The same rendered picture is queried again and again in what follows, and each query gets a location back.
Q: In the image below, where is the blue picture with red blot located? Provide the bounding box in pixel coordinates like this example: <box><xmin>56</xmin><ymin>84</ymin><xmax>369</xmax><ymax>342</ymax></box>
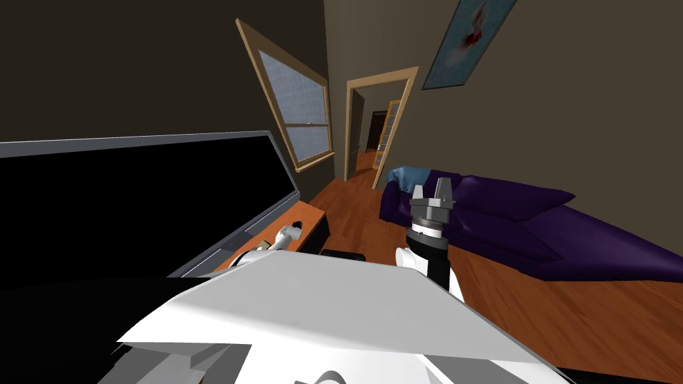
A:
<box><xmin>421</xmin><ymin>0</ymin><xmax>519</xmax><ymax>91</ymax></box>

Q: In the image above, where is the black flat screen television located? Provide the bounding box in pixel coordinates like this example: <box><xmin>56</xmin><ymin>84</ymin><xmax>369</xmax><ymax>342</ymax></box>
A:
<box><xmin>0</xmin><ymin>130</ymin><xmax>302</xmax><ymax>292</ymax></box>

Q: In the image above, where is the purple sofa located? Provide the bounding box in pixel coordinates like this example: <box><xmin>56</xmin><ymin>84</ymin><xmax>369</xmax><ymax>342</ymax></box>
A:
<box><xmin>378</xmin><ymin>169</ymin><xmax>683</xmax><ymax>283</ymax></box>

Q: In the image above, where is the blue cushion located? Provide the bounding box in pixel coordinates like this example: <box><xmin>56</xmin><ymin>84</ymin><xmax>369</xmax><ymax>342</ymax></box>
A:
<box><xmin>398</xmin><ymin>165</ymin><xmax>434</xmax><ymax>196</ymax></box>

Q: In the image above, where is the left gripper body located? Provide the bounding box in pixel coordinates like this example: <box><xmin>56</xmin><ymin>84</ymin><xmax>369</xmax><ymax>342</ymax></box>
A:
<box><xmin>274</xmin><ymin>223</ymin><xmax>305</xmax><ymax>251</ymax></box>

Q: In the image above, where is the orange wooden television stand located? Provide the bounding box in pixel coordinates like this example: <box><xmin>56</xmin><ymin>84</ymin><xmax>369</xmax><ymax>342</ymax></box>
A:
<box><xmin>212</xmin><ymin>199</ymin><xmax>331</xmax><ymax>274</ymax></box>

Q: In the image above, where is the wooden framed window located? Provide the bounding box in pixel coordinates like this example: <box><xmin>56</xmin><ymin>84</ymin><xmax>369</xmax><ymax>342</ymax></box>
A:
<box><xmin>235</xmin><ymin>18</ymin><xmax>337</xmax><ymax>174</ymax></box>

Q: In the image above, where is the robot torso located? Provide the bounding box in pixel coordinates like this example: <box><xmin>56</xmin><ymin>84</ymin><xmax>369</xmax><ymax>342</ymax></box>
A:
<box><xmin>109</xmin><ymin>248</ymin><xmax>580</xmax><ymax>384</ymax></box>

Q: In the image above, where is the yellow glazed door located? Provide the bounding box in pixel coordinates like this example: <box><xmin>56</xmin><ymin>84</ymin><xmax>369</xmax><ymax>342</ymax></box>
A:
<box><xmin>372</xmin><ymin>99</ymin><xmax>403</xmax><ymax>171</ymax></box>

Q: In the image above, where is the dark brown door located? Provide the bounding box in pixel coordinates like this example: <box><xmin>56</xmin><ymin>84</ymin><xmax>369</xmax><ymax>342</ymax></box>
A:
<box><xmin>367</xmin><ymin>109</ymin><xmax>390</xmax><ymax>155</ymax></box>

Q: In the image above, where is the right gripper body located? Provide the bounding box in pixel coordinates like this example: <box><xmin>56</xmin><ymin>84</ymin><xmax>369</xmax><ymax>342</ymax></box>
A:
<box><xmin>409</xmin><ymin>195</ymin><xmax>456</xmax><ymax>217</ymax></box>

